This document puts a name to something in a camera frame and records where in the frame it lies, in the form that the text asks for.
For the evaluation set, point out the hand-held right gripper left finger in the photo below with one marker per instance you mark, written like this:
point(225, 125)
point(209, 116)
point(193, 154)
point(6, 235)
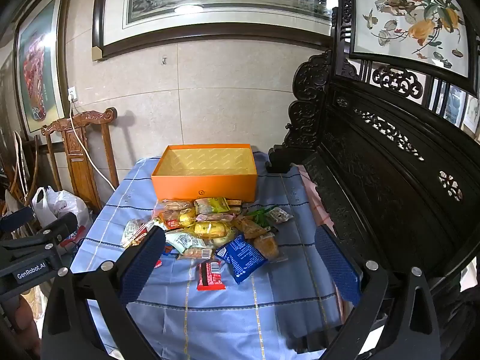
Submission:
point(142, 262)

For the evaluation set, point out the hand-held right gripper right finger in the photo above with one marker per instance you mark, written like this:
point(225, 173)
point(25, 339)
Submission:
point(335, 266)

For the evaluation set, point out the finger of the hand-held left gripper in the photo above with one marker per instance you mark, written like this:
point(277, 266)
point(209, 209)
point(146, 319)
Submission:
point(17, 219)
point(62, 225)

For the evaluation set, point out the brown chocolate wafer bar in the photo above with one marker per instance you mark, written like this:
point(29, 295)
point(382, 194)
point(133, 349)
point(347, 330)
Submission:
point(210, 275)

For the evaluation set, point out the orange cardboard box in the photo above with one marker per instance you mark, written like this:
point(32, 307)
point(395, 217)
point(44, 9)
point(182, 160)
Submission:
point(202, 185)

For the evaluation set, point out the person's left hand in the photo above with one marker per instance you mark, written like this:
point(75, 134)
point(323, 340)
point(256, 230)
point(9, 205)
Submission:
point(27, 318)

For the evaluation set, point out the white plastic bag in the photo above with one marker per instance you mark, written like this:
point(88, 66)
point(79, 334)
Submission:
point(62, 204)

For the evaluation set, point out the leaning wooden frames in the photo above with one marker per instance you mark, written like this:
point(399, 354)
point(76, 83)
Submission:
point(17, 172)

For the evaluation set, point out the orange-ended cracker packet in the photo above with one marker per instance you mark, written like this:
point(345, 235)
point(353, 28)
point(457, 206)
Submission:
point(195, 253)

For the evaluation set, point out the clear round biscuit packet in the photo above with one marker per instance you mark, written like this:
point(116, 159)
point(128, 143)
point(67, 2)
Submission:
point(174, 205)

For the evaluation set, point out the pink cloth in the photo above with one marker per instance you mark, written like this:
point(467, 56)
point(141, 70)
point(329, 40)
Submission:
point(318, 202)

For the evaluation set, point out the carved wooden chair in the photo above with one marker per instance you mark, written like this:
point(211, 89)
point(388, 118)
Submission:
point(80, 157)

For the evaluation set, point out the brown bread packet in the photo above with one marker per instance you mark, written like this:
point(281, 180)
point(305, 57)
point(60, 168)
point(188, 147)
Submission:
point(266, 246)

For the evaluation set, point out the yellow cake packet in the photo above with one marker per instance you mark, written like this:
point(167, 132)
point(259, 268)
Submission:
point(208, 228)

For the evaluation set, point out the small white candy packet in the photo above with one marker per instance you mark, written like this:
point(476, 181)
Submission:
point(280, 215)

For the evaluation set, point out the dark carved wooden bench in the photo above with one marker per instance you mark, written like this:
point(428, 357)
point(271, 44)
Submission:
point(375, 195)

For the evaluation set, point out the yellow-green snack packet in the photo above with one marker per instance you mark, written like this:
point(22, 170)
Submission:
point(212, 205)

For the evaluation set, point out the blue snack packet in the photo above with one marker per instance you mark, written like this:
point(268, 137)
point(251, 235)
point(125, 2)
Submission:
point(240, 258)

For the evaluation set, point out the brown pastry packet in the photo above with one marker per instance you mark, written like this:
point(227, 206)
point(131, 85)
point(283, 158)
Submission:
point(247, 227)

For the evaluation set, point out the blue checked tablecloth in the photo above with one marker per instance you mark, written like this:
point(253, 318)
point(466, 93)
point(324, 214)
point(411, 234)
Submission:
point(225, 318)

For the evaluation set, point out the framed red painting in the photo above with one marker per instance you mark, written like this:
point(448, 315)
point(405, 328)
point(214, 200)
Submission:
point(37, 67)

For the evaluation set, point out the flower painting panel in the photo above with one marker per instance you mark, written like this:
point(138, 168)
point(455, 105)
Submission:
point(412, 18)

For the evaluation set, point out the framed panda painting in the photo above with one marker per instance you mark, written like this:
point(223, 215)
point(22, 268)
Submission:
point(225, 7)

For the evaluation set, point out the white wall outlet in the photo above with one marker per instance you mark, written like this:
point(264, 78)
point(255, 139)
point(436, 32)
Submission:
point(72, 94)

